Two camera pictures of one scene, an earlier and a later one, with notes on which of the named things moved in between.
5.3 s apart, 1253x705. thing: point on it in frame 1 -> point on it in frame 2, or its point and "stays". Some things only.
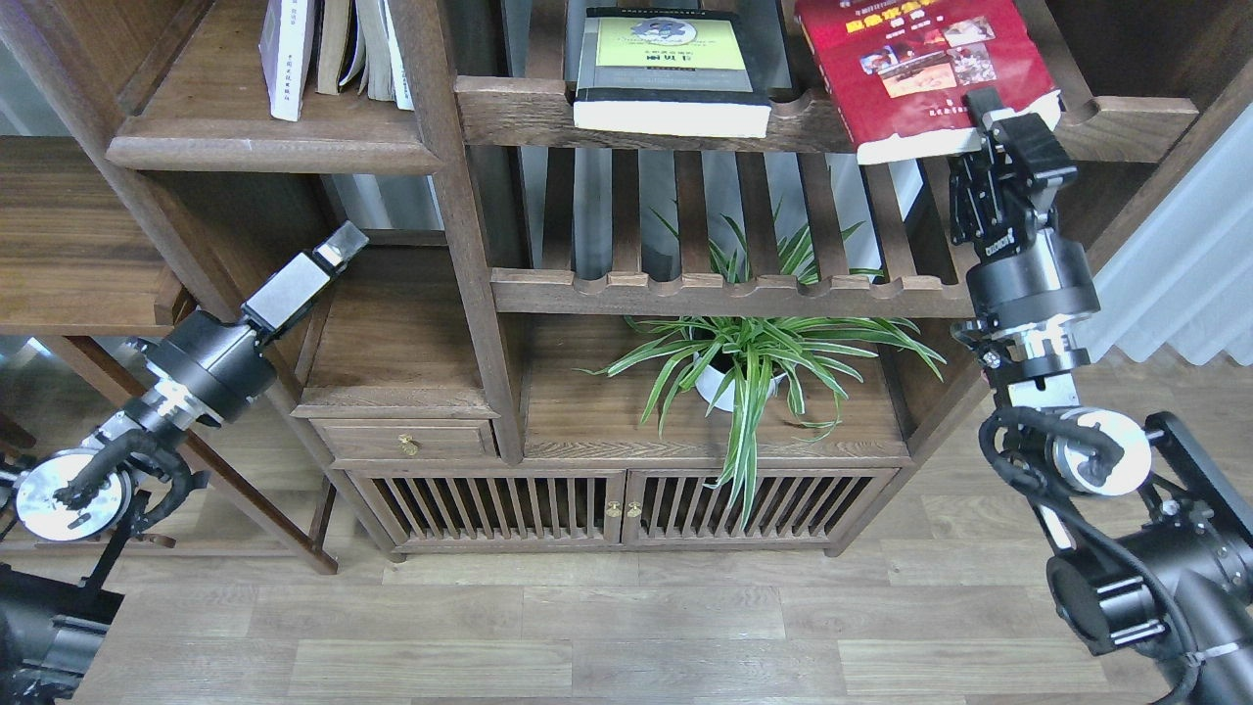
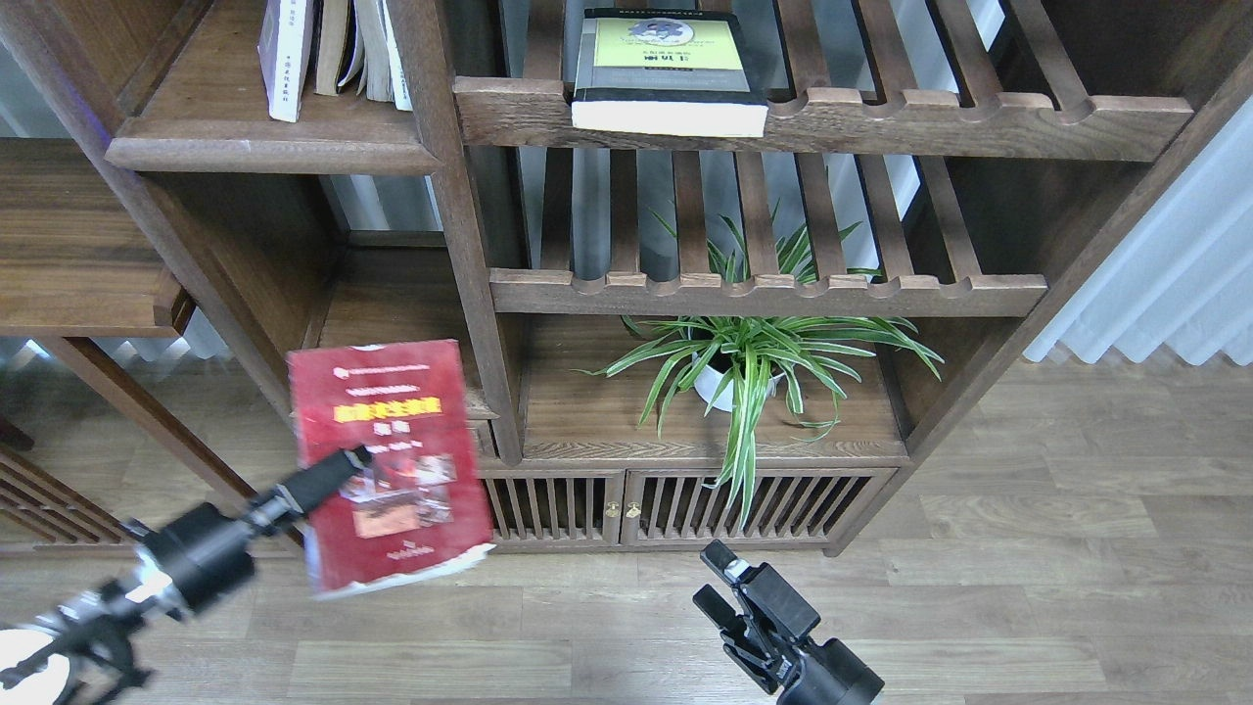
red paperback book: (898, 70) -> (422, 502)
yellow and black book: (668, 72) stays
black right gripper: (1027, 282) -> (829, 673)
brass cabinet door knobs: (615, 511) stays
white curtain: (1182, 268) stays
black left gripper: (204, 371) -> (202, 556)
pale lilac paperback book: (287, 44) stays
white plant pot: (711, 381) stays
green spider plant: (739, 362) stays
